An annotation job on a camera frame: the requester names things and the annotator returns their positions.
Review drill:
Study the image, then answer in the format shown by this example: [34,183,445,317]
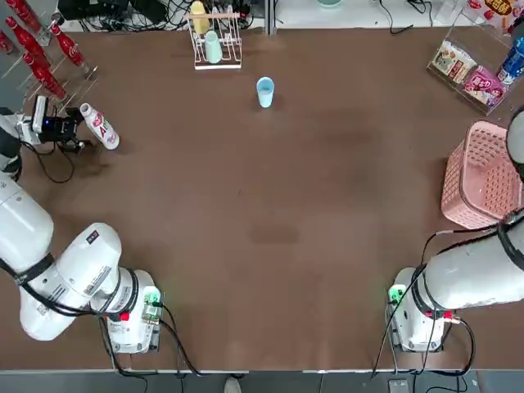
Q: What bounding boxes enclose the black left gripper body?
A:
[43,115,79,143]

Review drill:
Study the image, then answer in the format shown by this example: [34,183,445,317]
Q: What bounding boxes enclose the white bottle pink label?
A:
[79,102,120,150]

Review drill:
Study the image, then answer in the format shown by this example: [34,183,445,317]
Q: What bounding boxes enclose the blue ceramic cup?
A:
[255,76,275,109]

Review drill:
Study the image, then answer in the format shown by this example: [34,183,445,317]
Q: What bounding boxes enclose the clear acrylic bottle shelf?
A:
[0,0,100,108]

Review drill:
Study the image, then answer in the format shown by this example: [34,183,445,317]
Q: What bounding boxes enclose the red cola bottle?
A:
[51,24,90,71]
[6,16,51,69]
[0,30,17,55]
[22,51,67,99]
[7,0,42,33]

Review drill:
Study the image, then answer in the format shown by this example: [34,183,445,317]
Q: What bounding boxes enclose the mint green cup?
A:
[204,30,224,65]

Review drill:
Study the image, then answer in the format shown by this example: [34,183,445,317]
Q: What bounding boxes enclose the yellow cup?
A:
[190,0,209,34]

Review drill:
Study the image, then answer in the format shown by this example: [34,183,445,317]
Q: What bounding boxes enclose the snack packet red label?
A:
[429,40,478,83]

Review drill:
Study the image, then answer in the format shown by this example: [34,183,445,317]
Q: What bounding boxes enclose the clear acrylic snack shelf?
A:
[427,26,519,115]

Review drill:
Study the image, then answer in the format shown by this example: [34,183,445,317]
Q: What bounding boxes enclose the pink plastic basket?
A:
[440,120,524,230]

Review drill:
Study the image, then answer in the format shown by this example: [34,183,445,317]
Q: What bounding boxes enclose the purple snack packet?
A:
[462,65,505,106]

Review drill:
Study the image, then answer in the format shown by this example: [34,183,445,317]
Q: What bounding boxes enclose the blue snack can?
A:
[496,35,524,86]

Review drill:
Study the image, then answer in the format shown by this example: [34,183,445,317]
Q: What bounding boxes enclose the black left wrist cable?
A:
[22,138,75,184]

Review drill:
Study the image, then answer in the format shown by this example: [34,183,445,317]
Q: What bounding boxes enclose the white wire cup rack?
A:
[186,11,243,71]

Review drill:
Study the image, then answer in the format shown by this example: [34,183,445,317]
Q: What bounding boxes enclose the aluminium frame post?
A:
[264,0,278,38]

